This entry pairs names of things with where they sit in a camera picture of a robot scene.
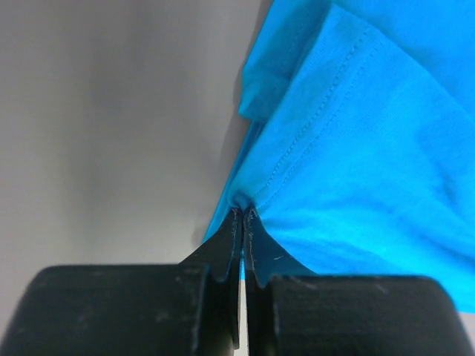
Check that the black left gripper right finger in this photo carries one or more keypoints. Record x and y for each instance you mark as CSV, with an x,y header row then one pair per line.
x,y
263,259

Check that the blue t shirt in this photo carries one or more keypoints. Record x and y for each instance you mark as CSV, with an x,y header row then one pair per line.
x,y
359,157

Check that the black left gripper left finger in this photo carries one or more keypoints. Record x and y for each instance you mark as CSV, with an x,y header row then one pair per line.
x,y
218,306

